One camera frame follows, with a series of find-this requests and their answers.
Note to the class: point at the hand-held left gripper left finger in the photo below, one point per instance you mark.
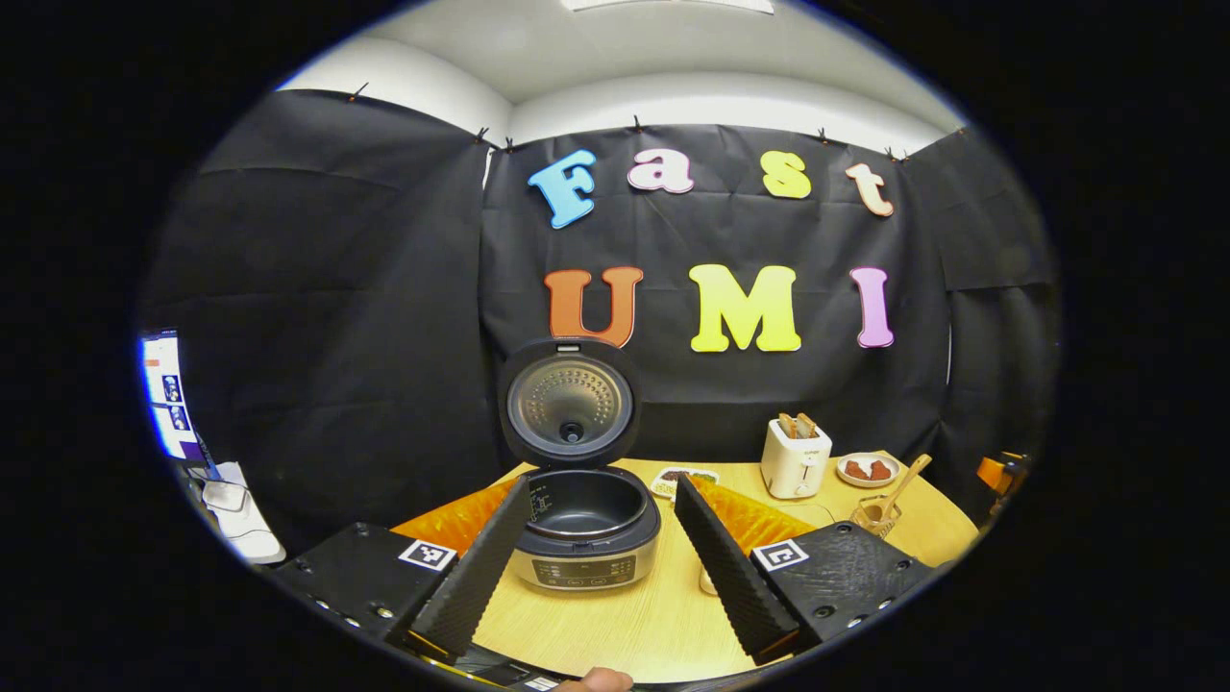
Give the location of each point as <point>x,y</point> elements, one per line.
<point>480,577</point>

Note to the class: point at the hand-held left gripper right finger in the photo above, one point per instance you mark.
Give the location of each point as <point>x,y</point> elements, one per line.
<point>730,577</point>

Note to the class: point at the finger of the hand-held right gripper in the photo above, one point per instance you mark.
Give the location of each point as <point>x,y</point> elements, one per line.
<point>999,473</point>

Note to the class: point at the wooden spoon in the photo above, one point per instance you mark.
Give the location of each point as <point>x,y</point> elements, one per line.
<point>908,481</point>

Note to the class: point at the black silver rice cooker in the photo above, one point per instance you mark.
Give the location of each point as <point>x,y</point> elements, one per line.
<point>586,567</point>

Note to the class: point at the white divided condiment dish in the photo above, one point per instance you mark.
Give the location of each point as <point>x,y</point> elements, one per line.
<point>684,481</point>

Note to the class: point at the brown meat piece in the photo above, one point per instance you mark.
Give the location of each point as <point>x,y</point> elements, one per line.
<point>856,470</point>
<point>880,471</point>

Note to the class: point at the white toaster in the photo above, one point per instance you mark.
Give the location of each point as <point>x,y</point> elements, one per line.
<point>796,466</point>

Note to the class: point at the white round plate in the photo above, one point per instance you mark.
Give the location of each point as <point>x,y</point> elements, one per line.
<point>868,483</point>

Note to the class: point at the toasted bread slice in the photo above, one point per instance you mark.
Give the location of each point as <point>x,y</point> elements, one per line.
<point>807,424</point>
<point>786,426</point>

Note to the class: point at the white side table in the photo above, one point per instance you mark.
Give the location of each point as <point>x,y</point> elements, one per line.
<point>252,538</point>

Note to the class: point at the white flat device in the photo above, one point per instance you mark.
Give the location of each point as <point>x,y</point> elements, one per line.
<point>226,496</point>

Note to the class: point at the black backdrop cloth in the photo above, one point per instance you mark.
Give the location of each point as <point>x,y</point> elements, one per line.
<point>336,288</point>

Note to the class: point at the computer monitor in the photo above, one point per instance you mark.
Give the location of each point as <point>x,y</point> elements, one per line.
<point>168,394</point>

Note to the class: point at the large ceiling light panel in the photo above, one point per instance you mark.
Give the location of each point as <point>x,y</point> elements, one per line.
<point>673,5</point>

